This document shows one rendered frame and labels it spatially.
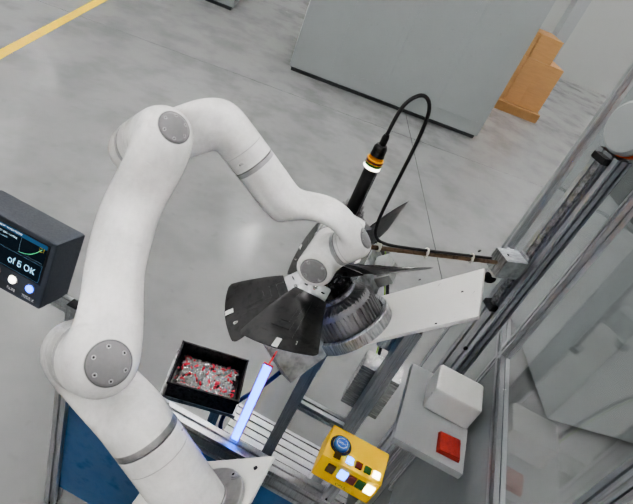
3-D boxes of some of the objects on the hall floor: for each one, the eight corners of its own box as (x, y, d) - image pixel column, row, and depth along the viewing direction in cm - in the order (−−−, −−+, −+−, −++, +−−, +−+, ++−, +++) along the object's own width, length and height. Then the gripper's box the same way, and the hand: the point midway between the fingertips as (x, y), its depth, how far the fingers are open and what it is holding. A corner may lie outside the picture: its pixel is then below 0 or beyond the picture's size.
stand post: (308, 493, 237) (426, 318, 171) (302, 511, 229) (422, 335, 164) (300, 488, 237) (414, 311, 171) (292, 506, 230) (409, 328, 164)
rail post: (61, 497, 201) (77, 368, 156) (53, 506, 198) (68, 377, 153) (52, 491, 201) (66, 361, 157) (44, 501, 198) (56, 370, 153)
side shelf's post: (348, 526, 231) (437, 417, 184) (346, 534, 228) (436, 425, 181) (340, 522, 232) (427, 411, 184) (337, 530, 228) (425, 420, 181)
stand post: (263, 468, 238) (336, 334, 187) (255, 485, 231) (328, 350, 179) (254, 463, 239) (325, 328, 187) (246, 480, 231) (317, 343, 180)
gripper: (371, 242, 124) (387, 209, 139) (308, 210, 125) (331, 181, 140) (359, 266, 128) (376, 231, 143) (298, 234, 130) (321, 204, 145)
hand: (352, 209), depth 140 cm, fingers closed on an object, 4 cm apart
